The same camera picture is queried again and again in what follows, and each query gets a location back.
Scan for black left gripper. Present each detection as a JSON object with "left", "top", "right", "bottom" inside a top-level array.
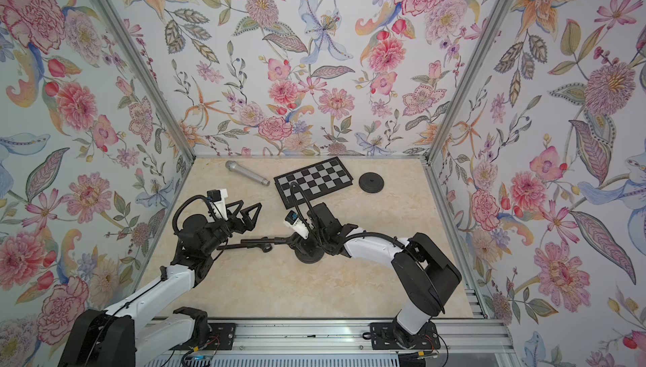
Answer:
[{"left": 201, "top": 202, "right": 260, "bottom": 257}]

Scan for black microphone stand pole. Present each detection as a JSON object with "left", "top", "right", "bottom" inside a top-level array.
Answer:
[{"left": 217, "top": 235, "right": 299, "bottom": 253}]

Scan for black round stand base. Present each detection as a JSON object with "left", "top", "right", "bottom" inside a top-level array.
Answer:
[{"left": 293, "top": 241, "right": 326, "bottom": 264}]

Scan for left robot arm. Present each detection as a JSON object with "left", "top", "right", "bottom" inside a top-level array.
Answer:
[{"left": 59, "top": 195, "right": 262, "bottom": 366}]

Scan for silver handheld microphone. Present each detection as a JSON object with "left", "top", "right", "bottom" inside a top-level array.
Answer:
[{"left": 225, "top": 161, "right": 270, "bottom": 186}]

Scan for black white chessboard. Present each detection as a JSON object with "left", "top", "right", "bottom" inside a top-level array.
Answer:
[{"left": 274, "top": 157, "right": 353, "bottom": 210}]

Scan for black round disc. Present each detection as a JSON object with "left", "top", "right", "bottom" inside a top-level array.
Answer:
[{"left": 358, "top": 172, "right": 385, "bottom": 194}]

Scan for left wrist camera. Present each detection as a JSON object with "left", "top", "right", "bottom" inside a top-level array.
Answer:
[{"left": 207, "top": 189, "right": 228, "bottom": 220}]

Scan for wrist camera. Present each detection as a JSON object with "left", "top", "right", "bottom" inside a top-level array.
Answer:
[
  {"left": 207, "top": 189, "right": 228, "bottom": 220},
  {"left": 284, "top": 210, "right": 310, "bottom": 239}
]

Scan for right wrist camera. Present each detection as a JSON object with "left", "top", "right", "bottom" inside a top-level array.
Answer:
[{"left": 284, "top": 210, "right": 310, "bottom": 239}]

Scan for right black corrugated cable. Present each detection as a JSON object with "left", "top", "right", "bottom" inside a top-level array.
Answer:
[{"left": 288, "top": 181, "right": 316, "bottom": 216}]

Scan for black corrugated cable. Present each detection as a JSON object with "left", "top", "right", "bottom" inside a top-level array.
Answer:
[
  {"left": 171, "top": 194, "right": 219, "bottom": 237},
  {"left": 288, "top": 181, "right": 316, "bottom": 216}
]

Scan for left black corrugated cable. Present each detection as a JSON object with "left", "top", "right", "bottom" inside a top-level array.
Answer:
[{"left": 171, "top": 194, "right": 219, "bottom": 237}]

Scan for aluminium front rail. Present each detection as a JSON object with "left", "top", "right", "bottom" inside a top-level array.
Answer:
[{"left": 145, "top": 318, "right": 520, "bottom": 366}]

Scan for left aluminium corner post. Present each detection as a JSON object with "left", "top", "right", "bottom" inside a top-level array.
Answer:
[{"left": 92, "top": 0, "right": 196, "bottom": 164}]

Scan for aluminium corner post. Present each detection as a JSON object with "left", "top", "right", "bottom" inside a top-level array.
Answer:
[
  {"left": 92, "top": 0, "right": 196, "bottom": 164},
  {"left": 423, "top": 0, "right": 512, "bottom": 166}
]

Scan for right aluminium corner post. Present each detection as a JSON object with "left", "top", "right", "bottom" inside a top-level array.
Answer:
[{"left": 423, "top": 0, "right": 512, "bottom": 166}]

